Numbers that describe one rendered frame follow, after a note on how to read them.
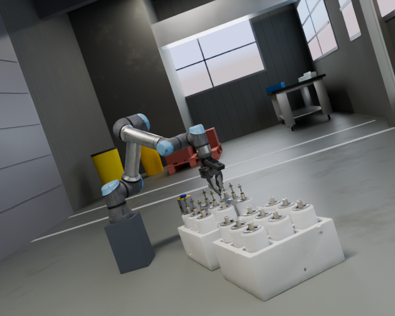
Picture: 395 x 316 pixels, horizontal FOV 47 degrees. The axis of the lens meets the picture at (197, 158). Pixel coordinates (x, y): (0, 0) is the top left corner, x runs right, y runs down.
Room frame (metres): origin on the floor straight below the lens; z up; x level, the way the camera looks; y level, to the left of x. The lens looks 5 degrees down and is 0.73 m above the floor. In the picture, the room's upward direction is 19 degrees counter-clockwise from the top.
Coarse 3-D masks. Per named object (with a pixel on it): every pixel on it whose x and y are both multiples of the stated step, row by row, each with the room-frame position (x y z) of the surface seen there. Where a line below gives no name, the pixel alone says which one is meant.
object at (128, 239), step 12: (132, 216) 2.67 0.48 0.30; (108, 228) 2.64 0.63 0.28; (120, 228) 2.63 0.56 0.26; (132, 228) 2.61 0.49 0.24; (144, 228) 2.77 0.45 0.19; (108, 240) 2.64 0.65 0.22; (120, 240) 2.63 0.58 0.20; (132, 240) 2.62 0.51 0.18; (144, 240) 2.70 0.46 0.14; (120, 252) 2.63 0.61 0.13; (132, 252) 2.62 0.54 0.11; (144, 252) 2.63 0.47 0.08; (120, 264) 2.64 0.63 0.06; (132, 264) 2.63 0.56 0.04; (144, 264) 2.62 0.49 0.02
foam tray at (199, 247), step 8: (240, 216) 2.30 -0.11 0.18; (184, 232) 2.41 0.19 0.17; (192, 232) 2.31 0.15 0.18; (216, 232) 2.19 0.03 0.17; (184, 240) 2.47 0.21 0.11; (192, 240) 2.31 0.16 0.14; (200, 240) 2.18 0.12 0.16; (208, 240) 2.17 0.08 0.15; (184, 248) 2.53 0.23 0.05; (192, 248) 2.36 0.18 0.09; (200, 248) 2.23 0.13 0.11; (208, 248) 2.17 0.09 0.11; (192, 256) 2.42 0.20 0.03; (200, 256) 2.27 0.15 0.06; (208, 256) 2.17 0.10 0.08; (216, 256) 2.18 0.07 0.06; (200, 264) 2.32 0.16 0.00; (208, 264) 2.18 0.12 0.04; (216, 264) 2.17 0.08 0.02
